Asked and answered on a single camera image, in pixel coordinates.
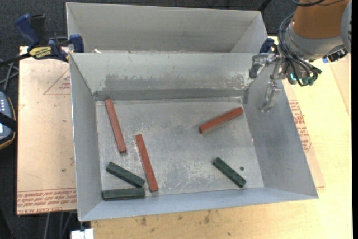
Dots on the grey metal bin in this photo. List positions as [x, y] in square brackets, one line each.
[179, 120]

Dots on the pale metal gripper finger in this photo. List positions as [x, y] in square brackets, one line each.
[254, 70]
[270, 96]

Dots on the dark green flat block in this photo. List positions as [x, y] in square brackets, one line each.
[125, 174]
[229, 172]
[123, 194]

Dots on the brown cardboard board, red print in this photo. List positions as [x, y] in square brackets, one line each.
[44, 126]

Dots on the red-brown flat block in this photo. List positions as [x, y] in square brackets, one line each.
[146, 163]
[115, 126]
[221, 120]

